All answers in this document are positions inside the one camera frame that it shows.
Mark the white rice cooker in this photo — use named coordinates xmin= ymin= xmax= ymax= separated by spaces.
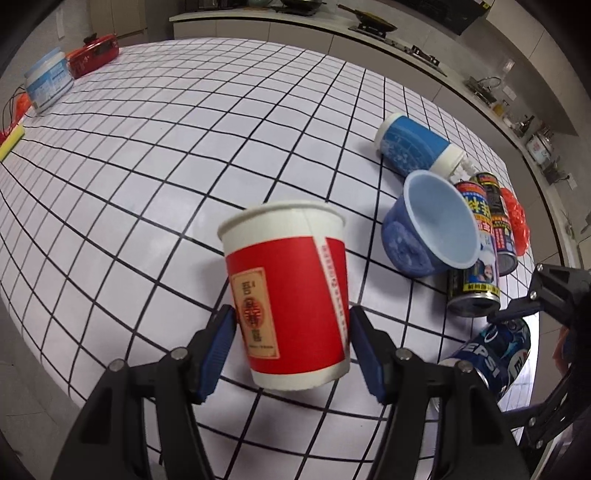
xmin=526 ymin=131 xmax=555 ymax=164

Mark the metal kettle on tray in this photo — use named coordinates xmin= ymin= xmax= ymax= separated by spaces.
xmin=464 ymin=76 xmax=502 ymax=104

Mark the wok with glass lid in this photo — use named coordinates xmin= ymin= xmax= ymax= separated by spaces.
xmin=277 ymin=0 xmax=326 ymax=14

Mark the orange plastic bag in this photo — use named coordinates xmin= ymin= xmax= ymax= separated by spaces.
xmin=501 ymin=187 xmax=528 ymax=257

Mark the red paper cup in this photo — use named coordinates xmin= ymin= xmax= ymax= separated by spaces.
xmin=218 ymin=200 xmax=352 ymax=392

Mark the blue plastic cup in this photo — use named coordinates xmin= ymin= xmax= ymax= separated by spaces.
xmin=382 ymin=170 xmax=482 ymax=277

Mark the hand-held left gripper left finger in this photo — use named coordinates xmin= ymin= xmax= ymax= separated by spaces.
xmin=51 ymin=305 xmax=238 ymax=480

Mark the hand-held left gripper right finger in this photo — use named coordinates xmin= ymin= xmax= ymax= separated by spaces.
xmin=349 ymin=305 xmax=532 ymax=480

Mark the red cooking pot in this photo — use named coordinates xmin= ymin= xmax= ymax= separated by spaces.
xmin=66 ymin=32 xmax=121 ymax=79

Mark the blue cola can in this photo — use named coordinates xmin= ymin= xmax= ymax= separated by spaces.
xmin=429 ymin=318 xmax=533 ymax=411

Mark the white tub with blue label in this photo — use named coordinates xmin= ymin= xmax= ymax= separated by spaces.
xmin=24 ymin=46 xmax=75 ymax=115

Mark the frying pan with wooden handle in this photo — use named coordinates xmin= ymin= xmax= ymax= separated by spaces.
xmin=337 ymin=4 xmax=398 ymax=33

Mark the small yellow green sponge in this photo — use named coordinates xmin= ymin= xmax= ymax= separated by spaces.
xmin=0 ymin=126 xmax=26 ymax=161

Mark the black range hood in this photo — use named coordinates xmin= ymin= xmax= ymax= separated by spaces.
xmin=402 ymin=0 xmax=488 ymax=35

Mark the white black-checked tablecloth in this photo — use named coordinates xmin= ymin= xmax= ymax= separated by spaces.
xmin=0 ymin=37 xmax=541 ymax=480

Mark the black yellow drink can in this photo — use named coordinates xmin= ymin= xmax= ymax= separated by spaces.
xmin=471 ymin=172 xmax=519 ymax=277
xmin=447 ymin=181 xmax=502 ymax=317

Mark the blue white plastic bottle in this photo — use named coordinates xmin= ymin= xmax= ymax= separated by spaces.
xmin=374 ymin=113 xmax=476 ymax=178

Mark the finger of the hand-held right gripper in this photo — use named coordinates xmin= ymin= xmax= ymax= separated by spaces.
xmin=499 ymin=364 xmax=583 ymax=450
xmin=488 ymin=265 xmax=591 ymax=324

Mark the black gas stove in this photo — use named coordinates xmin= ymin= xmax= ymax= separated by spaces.
xmin=348 ymin=23 xmax=448 ymax=77

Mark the person's right hand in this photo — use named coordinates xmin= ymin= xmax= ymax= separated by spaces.
xmin=553 ymin=323 xmax=577 ymax=377

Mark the beige refrigerator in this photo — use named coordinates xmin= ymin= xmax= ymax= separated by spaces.
xmin=90 ymin=0 xmax=148 ymax=40

